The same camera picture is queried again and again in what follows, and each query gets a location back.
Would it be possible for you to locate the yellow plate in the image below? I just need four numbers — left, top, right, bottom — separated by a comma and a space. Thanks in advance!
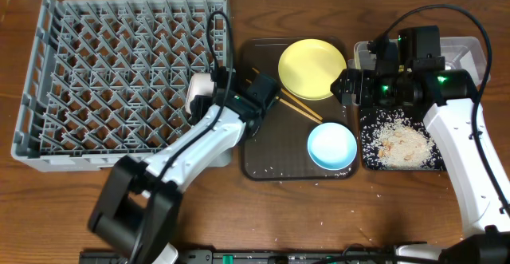
278, 39, 347, 100

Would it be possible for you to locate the light blue bowl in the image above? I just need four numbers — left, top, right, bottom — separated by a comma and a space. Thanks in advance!
307, 122, 358, 171

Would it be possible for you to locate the wooden chopstick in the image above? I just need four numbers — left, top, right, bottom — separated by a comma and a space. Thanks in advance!
267, 86, 322, 124
277, 89, 323, 124

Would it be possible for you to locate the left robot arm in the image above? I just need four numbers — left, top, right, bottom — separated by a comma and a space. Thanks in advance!
88, 67, 281, 263

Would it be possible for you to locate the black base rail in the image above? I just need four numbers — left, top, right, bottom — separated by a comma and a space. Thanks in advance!
78, 247, 384, 264

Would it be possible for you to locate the clear plastic bin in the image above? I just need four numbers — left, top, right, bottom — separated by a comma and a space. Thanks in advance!
347, 37, 487, 86

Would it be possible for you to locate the dark brown tray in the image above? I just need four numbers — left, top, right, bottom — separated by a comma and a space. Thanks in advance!
240, 37, 360, 181

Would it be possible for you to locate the black waste bin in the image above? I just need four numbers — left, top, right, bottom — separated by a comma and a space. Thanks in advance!
358, 104, 447, 172

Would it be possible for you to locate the lower wooden chopstick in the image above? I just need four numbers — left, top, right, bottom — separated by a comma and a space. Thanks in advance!
267, 86, 322, 124

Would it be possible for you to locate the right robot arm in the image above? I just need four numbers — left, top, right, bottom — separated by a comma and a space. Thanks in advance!
331, 26, 509, 263

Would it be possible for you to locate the rice and peanut waste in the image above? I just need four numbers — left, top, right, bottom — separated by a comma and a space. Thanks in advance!
362, 110, 443, 169

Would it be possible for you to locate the upper wooden chopstick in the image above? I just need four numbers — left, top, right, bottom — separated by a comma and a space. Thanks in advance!
277, 89, 323, 124

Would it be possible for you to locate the grey dish rack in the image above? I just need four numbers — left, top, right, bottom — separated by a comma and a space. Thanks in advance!
11, 0, 230, 172

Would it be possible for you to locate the white bowl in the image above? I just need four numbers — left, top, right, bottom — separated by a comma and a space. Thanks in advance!
185, 73, 214, 114

